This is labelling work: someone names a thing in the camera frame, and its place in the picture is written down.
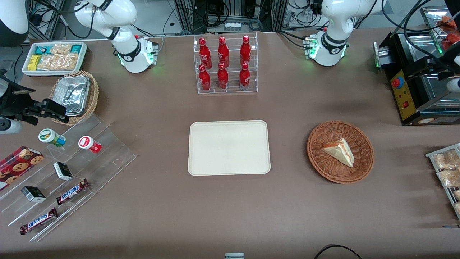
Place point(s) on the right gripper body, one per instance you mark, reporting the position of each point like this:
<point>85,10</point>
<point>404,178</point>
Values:
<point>22,106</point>

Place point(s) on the triangular sandwich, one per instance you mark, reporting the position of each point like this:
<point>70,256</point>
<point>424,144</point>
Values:
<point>339,153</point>

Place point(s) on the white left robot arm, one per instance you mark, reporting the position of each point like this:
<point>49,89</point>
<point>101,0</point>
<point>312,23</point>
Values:
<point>331,48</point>

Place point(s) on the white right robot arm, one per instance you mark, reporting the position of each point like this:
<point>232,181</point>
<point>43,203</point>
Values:
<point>128,54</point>

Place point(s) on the light wicker basket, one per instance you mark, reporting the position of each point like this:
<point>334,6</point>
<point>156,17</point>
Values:
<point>94,97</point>

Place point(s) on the tray of packaged snacks right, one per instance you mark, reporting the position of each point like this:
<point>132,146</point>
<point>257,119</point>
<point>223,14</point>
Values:
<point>431,154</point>

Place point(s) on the round brown wicker basket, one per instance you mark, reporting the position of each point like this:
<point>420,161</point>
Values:
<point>323,169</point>

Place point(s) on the cream rectangular tray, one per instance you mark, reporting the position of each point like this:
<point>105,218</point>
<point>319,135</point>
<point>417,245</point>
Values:
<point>229,148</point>

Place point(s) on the red sausage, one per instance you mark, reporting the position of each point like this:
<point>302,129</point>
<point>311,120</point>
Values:
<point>452,39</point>

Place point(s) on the steel warmer pan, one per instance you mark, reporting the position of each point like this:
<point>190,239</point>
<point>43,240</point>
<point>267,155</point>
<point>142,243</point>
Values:
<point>435,90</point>

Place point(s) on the aluminium foil containers stack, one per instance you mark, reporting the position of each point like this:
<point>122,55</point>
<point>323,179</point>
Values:
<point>75,94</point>

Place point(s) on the green lid snack cup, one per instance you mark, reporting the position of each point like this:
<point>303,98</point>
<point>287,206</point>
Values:
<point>50,136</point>

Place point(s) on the orange sausage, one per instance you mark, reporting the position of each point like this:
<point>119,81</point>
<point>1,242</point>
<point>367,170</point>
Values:
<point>450,20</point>

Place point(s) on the black food warmer appliance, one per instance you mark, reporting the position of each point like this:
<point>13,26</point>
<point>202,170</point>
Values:
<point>406,104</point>

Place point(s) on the yellow snack packet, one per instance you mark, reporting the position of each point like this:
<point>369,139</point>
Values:
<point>34,62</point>

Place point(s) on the clear bag of crackers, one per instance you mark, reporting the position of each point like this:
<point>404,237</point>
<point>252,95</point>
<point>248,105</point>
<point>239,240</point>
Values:
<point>57,62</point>
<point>61,49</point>

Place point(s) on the red lid snack cup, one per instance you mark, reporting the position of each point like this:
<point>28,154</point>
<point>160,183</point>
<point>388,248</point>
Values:
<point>88,143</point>

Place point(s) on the white rectangular snack bin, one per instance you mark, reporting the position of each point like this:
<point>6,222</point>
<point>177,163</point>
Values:
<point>83,57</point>

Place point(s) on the teal snack packet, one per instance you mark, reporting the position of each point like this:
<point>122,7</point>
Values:
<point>76,48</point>
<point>42,49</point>

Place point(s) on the small black box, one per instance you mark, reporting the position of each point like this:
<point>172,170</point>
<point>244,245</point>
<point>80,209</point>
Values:
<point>33,194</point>
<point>63,171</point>

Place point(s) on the red cookie box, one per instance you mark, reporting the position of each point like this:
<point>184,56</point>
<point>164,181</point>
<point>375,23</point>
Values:
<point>16,167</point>

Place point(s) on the clear acrylic stepped display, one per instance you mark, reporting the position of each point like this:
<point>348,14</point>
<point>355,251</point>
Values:
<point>107,154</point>

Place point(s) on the Snickers chocolate bar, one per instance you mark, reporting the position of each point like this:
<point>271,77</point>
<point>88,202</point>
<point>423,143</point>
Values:
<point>38,221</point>
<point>72,192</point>

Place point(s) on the clear bag of pastry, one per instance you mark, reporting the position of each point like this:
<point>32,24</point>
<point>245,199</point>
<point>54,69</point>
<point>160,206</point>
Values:
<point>457,195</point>
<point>458,208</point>
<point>449,178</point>
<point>445,160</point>

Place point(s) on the red cola bottle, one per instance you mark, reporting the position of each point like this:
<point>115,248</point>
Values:
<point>222,79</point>
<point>244,79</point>
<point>205,54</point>
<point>245,52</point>
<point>205,81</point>
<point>223,54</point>

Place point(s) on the clear acrylic bottle rack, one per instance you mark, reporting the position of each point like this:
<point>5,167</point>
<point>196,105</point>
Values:
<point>231,91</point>

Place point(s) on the white power strip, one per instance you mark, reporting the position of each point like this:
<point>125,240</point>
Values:
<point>232,27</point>

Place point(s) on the small grey device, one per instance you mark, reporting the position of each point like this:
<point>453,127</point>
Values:
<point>234,256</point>

